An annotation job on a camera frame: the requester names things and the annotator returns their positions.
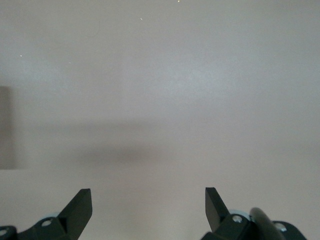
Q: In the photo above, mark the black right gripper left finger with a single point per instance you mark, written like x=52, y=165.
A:
x=72, y=217

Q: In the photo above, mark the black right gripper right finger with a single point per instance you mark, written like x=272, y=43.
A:
x=217, y=215

